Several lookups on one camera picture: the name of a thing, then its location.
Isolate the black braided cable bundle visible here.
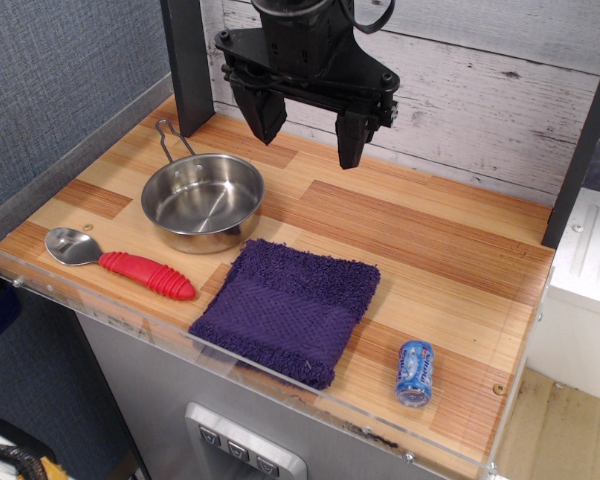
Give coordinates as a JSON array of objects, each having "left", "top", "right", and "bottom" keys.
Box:
[{"left": 0, "top": 439, "right": 49, "bottom": 480}]

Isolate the blue gum container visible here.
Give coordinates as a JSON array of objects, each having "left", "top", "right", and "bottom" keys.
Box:
[{"left": 395, "top": 340, "right": 435, "bottom": 408}]

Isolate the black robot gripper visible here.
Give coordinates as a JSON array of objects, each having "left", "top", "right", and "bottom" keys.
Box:
[{"left": 215, "top": 1, "right": 399, "bottom": 170}]

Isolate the dark frame post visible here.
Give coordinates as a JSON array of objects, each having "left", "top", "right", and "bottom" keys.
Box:
[
  {"left": 541, "top": 80, "right": 600, "bottom": 249},
  {"left": 160, "top": 0, "right": 215, "bottom": 137}
]

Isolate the white side cabinet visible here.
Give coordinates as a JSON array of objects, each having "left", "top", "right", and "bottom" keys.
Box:
[{"left": 527, "top": 188, "right": 600, "bottom": 398}]

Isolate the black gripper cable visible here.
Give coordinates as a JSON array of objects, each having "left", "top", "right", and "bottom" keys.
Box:
[{"left": 340, "top": 0, "right": 398, "bottom": 36}]

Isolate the silver dispenser button panel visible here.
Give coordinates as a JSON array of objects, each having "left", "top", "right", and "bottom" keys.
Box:
[{"left": 185, "top": 402, "right": 308, "bottom": 479}]

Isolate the spoon with red handle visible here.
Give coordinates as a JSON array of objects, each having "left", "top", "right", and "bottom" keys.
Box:
[{"left": 45, "top": 228, "right": 196, "bottom": 301}]

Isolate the purple folded towel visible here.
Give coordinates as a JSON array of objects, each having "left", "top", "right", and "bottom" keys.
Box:
[{"left": 189, "top": 239, "right": 381, "bottom": 390}]

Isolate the dark left frame post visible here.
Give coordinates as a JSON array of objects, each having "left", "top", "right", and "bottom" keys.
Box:
[{"left": 160, "top": 0, "right": 215, "bottom": 137}]

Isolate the small stainless steel pot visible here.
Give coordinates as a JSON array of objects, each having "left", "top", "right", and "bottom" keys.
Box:
[{"left": 141, "top": 119, "right": 265, "bottom": 254}]

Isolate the clear acrylic table guard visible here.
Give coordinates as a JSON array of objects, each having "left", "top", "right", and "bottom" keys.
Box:
[{"left": 0, "top": 81, "right": 554, "bottom": 479}]

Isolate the dark right frame post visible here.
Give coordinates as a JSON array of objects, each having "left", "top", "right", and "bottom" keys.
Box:
[{"left": 541, "top": 80, "right": 600, "bottom": 249}]

